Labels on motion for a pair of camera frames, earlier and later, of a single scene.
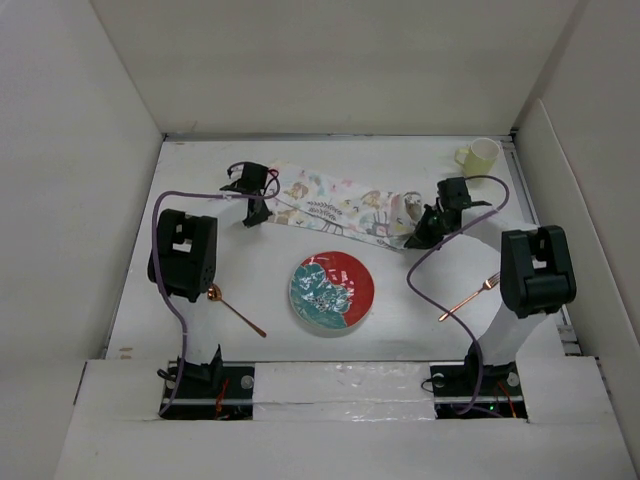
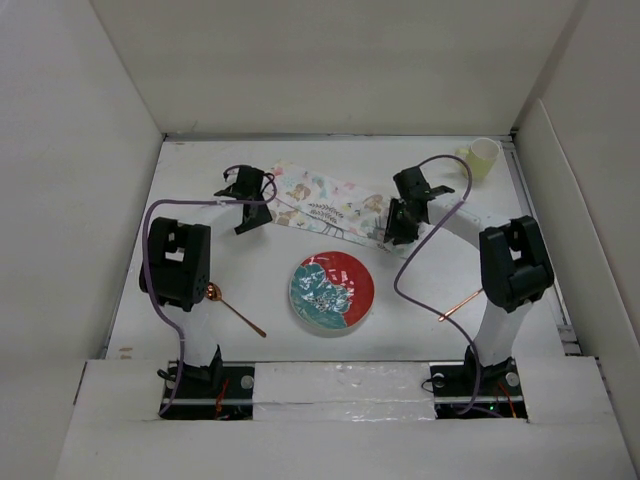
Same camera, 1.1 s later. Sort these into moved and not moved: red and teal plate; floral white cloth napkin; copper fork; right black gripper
Moved: right black gripper
Not moved: red and teal plate; floral white cloth napkin; copper fork
